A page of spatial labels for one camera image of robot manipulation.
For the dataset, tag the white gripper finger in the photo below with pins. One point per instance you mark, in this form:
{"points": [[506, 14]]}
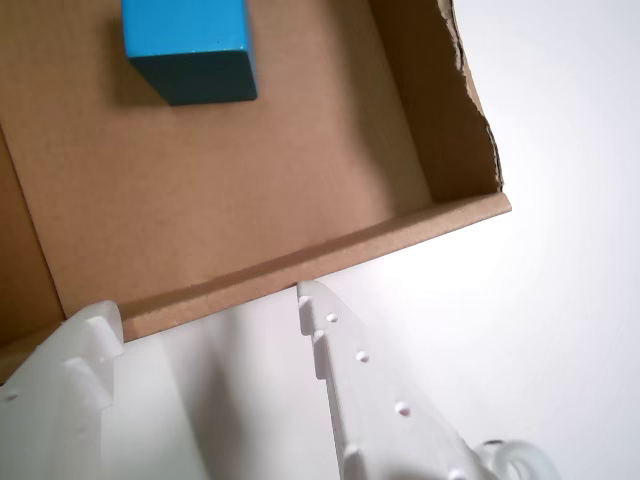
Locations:
{"points": [[380, 425], [45, 425]]}

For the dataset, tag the blue cube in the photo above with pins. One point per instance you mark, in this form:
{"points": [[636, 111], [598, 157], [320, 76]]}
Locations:
{"points": [[200, 75]]}

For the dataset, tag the brown cardboard box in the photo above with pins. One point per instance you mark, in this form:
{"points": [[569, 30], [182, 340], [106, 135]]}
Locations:
{"points": [[250, 190]]}

